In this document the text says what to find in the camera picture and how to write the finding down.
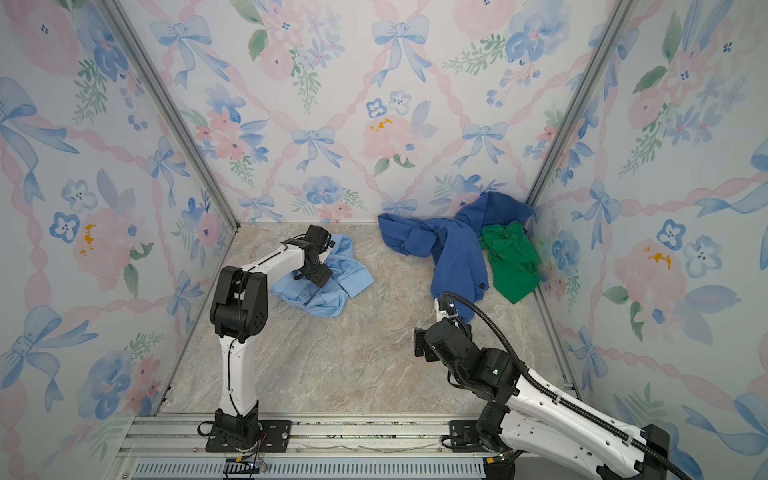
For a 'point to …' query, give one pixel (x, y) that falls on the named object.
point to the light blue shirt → (328, 300)
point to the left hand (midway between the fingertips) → (312, 268)
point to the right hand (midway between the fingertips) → (430, 328)
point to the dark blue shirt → (458, 271)
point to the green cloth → (515, 260)
